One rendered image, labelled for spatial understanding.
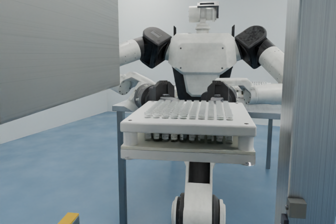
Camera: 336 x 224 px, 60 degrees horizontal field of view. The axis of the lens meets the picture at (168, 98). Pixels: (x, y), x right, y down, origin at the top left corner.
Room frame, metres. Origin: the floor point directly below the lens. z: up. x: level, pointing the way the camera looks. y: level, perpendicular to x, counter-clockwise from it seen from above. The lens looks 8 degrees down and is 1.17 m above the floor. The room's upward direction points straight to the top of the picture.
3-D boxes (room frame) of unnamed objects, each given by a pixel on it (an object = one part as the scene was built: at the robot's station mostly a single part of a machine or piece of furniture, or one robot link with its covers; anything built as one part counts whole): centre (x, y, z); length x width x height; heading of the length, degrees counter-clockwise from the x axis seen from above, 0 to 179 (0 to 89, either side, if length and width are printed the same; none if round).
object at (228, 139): (0.54, -0.12, 1.02); 0.01 x 0.01 x 0.07
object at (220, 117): (0.54, -0.10, 1.02); 0.01 x 0.01 x 0.07
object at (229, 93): (0.82, -0.15, 1.04); 0.12 x 0.10 x 0.13; 163
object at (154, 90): (0.83, 0.03, 1.04); 0.12 x 0.10 x 0.13; 24
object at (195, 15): (1.24, -0.14, 1.33); 0.10 x 0.07 x 0.09; 81
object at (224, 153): (0.63, -0.05, 0.99); 0.24 x 0.24 x 0.02; 81
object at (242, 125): (0.63, -0.05, 1.04); 0.25 x 0.24 x 0.02; 81
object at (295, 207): (0.34, -0.16, 0.99); 0.02 x 0.01 x 0.02; 82
